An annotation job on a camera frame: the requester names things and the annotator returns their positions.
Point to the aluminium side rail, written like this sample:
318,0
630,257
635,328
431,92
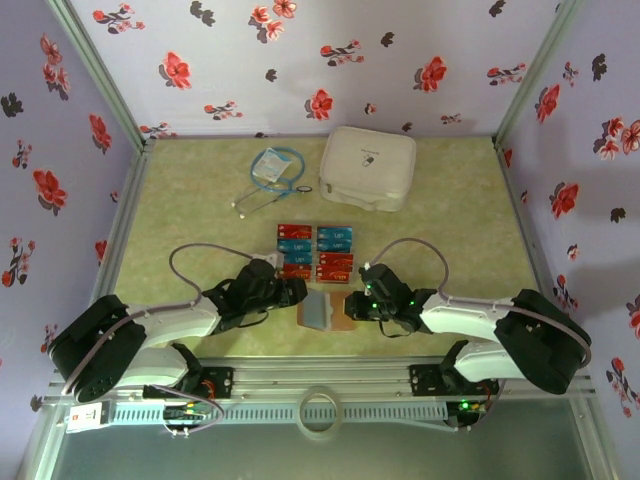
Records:
512,180
131,192

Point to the clear tape roll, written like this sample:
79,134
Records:
302,414

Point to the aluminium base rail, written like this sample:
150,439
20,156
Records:
320,375

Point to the small clear plastic packet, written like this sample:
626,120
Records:
272,164

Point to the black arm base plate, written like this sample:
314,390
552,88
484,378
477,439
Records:
220,382
425,380

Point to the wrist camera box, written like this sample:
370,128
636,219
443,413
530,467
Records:
366,268
267,260

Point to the small circuit board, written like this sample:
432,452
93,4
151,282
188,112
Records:
470,407
187,414

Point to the group of red blue packets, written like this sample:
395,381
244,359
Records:
314,250

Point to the white medical pouch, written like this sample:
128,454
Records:
367,165

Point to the aluminium corner post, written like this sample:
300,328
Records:
103,75
533,75

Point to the white power adapter box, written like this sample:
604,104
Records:
87,417

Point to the tan leather card holder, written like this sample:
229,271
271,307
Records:
317,312

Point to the blue VIP card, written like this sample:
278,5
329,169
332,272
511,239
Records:
335,245
299,258
335,233
295,245

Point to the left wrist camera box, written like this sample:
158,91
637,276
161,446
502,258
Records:
267,260

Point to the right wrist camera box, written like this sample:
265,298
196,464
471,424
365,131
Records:
366,268

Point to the red VIP card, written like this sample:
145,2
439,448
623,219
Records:
295,231
335,274
299,271
337,259

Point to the blue stethoscope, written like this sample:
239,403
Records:
304,189

